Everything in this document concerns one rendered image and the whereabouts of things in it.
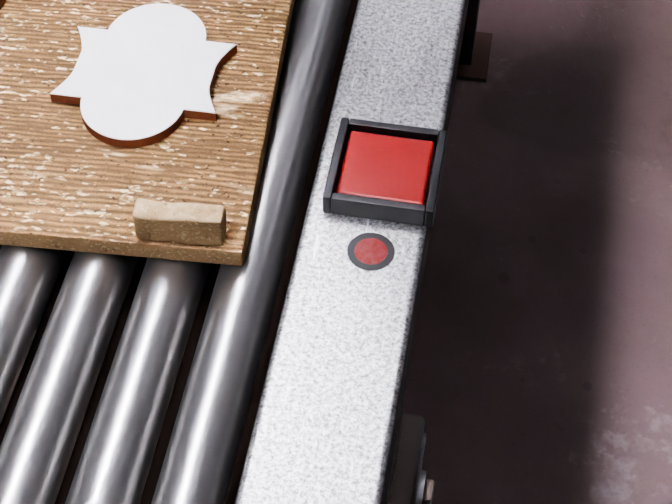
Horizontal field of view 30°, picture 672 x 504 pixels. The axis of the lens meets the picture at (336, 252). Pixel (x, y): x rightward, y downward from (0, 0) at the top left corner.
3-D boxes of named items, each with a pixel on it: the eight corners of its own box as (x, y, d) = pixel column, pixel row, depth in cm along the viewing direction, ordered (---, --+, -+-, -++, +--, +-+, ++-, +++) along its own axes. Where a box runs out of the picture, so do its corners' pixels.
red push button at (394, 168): (433, 153, 89) (434, 139, 88) (422, 217, 86) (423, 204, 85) (350, 142, 90) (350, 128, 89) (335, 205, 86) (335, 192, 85)
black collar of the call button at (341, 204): (445, 146, 90) (447, 130, 88) (432, 228, 85) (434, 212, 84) (341, 132, 91) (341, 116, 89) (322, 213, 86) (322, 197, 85)
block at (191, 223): (228, 229, 82) (225, 202, 80) (224, 250, 81) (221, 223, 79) (140, 221, 83) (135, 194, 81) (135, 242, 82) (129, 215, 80)
